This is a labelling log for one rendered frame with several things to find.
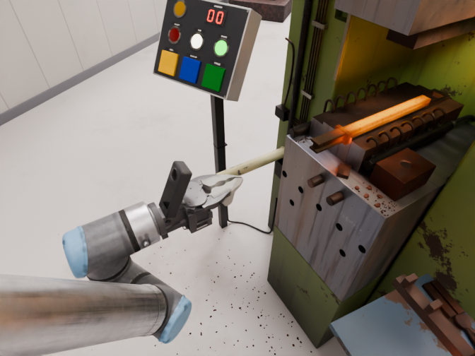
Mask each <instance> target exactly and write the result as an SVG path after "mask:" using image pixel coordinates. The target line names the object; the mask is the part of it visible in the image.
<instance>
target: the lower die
mask: <svg viewBox="0 0 475 356"><path fill-rule="evenodd" d="M393 88H394V87H392V88H388V89H387V92H386V93H384V90H383V91H380V92H378V93H377V97H374V95H375V94H373V95H369V96H368V98H367V100H366V101H364V98H362V99H359V100H357V103H356V105H354V104H353V103H354V102H351V103H348V104H346V108H345V109H343V106H340V107H337V108H335V110H334V113H332V110H329V111H327V112H324V113H321V114H318V115H316V116H314V117H312V121H311V125H310V132H309V136H311V137H312V138H315V137H317V136H320V135H322V134H325V133H327V132H329V131H332V130H335V126H336V125H338V124H339V125H341V126H342V127H344V126H347V125H349V124H352V123H354V122H356V121H359V120H361V119H364V118H366V117H369V116H371V115H374V114H377V113H378V112H381V111H383V110H386V109H389V108H390V107H393V106H396V105H399V104H401V103H403V102H406V101H408V100H411V99H413V98H415V97H418V96H420V95H426V94H428V93H431V92H433V91H434V92H436V93H438V94H441V95H443V97H440V98H438V99H436V100H434V101H431V102H429V103H426V104H424V105H421V106H420V107H417V108H415V109H412V110H410V111H408V112H405V113H403V114H400V115H399V116H396V117H394V118H391V119H388V120H387V121H384V122H382V123H380V124H377V125H375V126H372V127H370V128H368V129H366V130H363V131H361V132H358V133H356V134H354V135H352V136H351V138H350V141H349V143H348V144H346V145H344V144H343V143H340V144H339V145H337V146H334V147H332V148H330V149H327V150H329V151H330V152H331V153H333V154H334V155H335V156H337V157H338V158H339V159H340V160H342V161H343V162H345V163H346V164H347V165H350V166H352V167H351V168H352V169H353V170H354V171H356V172H357V173H359V172H361V171H363V170H364V169H365V168H364V167H363V161H364V160H366V159H368V158H370V157H372V155H373V153H374V151H375V148H376V143H375V142H374V140H370V141H369V142H368V143H367V142H366V140H367V138H368V137H371V136H372V137H375V138H376V139H377V140H378V141H379V143H380V147H379V150H378V152H377V153H380V152H382V151H384V149H385V148H386V145H387V143H388V140H389V139H388V137H387V136H386V135H385V134H382V135H381V137H379V136H378V134H379V133H380V132H382V131H386V132H388V133H389V134H390V135H391V137H392V142H391V144H390V147H389V148H391V147H392V146H395V144H396V143H397V141H398V139H399V137H400V132H399V130H397V129H394V130H393V132H391V131H389V130H390V129H391V128H392V127H393V126H399V127H400V128H401V129H402V130H403V132H404V136H403V138H402V140H401V142H403V141H405V140H406V139H407V137H409V134H410V133H411V126H410V125H409V124H405V125H404V126H401V124H402V123H403V122H404V121H410V122H411V123H413V124H414V126H415V131H414V134H413V136H412V137H414V136H416V135H417V133H418V132H419V131H420V129H421V127H422V124H423V123H422V121H421V120H420V119H416V120H415V122H412V121H411V120H412V119H413V118H414V117H417V116H420V117H422V115H423V113H425V112H432V111H433V109H434V108H436V107H441V108H443V109H444V110H445V111H446V117H445V119H444V121H443V122H445V121H454V120H456V119H457V117H458V116H459V113H460V112H461V111H462V108H463V106H464V105H463V104H461V103H459V102H456V101H454V100H452V99H450V95H448V94H446V93H443V92H441V91H439V90H437V89H435V88H434V89H432V90H429V89H427V88H425V87H423V86H422V85H416V86H414V85H412V84H410V83H407V82H405V83H402V84H399V85H398V86H397V87H396V90H393ZM434 115H435V116H436V121H435V123H434V125H433V127H434V126H437V124H438V122H440V120H441V118H442V116H443V113H442V111H440V110H436V111H435V113H434ZM423 118H424V119H425V121H426V126H425V128H424V130H423V132H424V131H426V130H427V129H428V127H429V126H430V124H431V122H432V120H433V117H432V116H431V115H429V114H427V115H426V116H425V117H423Z"/></svg>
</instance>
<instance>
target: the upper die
mask: <svg viewBox="0 0 475 356"><path fill-rule="evenodd" d="M334 8H335V9H338V10H340V11H343V12H345V13H349V14H351V15H353V16H357V17H359V18H362V19H364V20H368V21H370V22H372V23H375V24H378V25H381V26H383V27H386V28H389V29H391V30H394V31H397V32H400V33H402V34H405V35H408V36H409V35H413V34H416V33H419V32H423V31H426V30H430V29H433V28H437V27H440V26H443V25H447V24H450V23H454V22H457V21H460V20H464V19H468V18H472V17H474V16H475V0H335V4H334Z"/></svg>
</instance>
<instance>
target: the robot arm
mask: <svg viewBox="0 0 475 356"><path fill-rule="evenodd" d="M191 178H192V172H191V170H190V169H189V168H188V166H187V165H186V164H185V162H184V161H177V160H176V161H174V162H173V164H172V167H171V170H170V173H169V175H168V179H167V181H166V184H165V188H164V190H163V194H162V196H161V198H160V202H159V206H160V208H158V207H157V206H156V204H155V203H154V202H152V203H149V204H148V206H147V205H146V203H145V202H144V201H142V202H139V203H136V204H134V205H132V206H129V207H126V208H123V209H122V210H119V211H117V212H115V213H112V214H110V215H107V216H105V217H103V218H100V219H97V220H94V221H92V222H89V223H87V224H85V225H82V226H80V225H79V226H77V227H76V228H75V229H72V230H70V231H68V232H66V233H65V234H64V235H63V237H62V244H63V248H64V253H65V255H66V260H67V261H68V264H69V267H70V269H71V272H72V273H73V275H74V277H75V278H84V277H86V276H87V278H88V279H89V280H72V279H63V278H46V277H37V276H27V275H9V274H0V356H42V355H49V354H53V353H57V352H63V351H67V350H74V349H78V348H84V347H88V346H92V345H99V344H103V343H110V342H114V341H118V340H124V339H128V338H135V337H146V336H154V337H155V338H157V339H158V342H162V343H164V344H168V343H170V342H171V341H173V340H174V339H175V338H176V336H177V335H178V334H179V332H180V331H181V330H182V328H183V327H184V325H185V323H186V322H187V319H188V318H189V315H190V312H191V310H192V303H191V301H190V300H189V299H187V298H186V297H185V295H182V294H180V293H179V292H178V291H176V290H175V289H173V288H172V287H170V286H169V285H167V284H166V283H164V282H163V281H162V280H160V279H158V278H157V277H155V276H154V275H152V274H151V273H149V272H148V271H147V270H145V269H144V268H142V267H140V265H138V264H137V263H135V262H133V261H132V259H131V257H130V255H132V254H135V252H138V251H141V250H142V249H145V248H146V247H149V246H150V245H153V244H155V243H157V242H159V241H160V236H161V237H162V239H163V240H164V239H166V238H168V233H169V232H172V231H174V230H176V229H178V228H181V227H182V228H183V227H186V229H184V228H183V229H184V230H188V229H189V231H190V232H191V234H192V233H194V232H197V231H199V230H201V229H203V228H205V227H208V226H209V225H212V218H213V212H212V210H211V209H214V208H217V207H218V206H220V205H221V204H223V205H224V206H229V205H230V204H231V203H232V202H233V198H234V195H235V192H236V191H237V189H238V188H239V187H240V186H241V184H242V182H243V178H242V177H241V176H236V175H229V174H208V175H202V176H198V177H195V178H193V179H191ZM209 194H211V195H210V196H209ZM199 227H200V228H199Z"/></svg>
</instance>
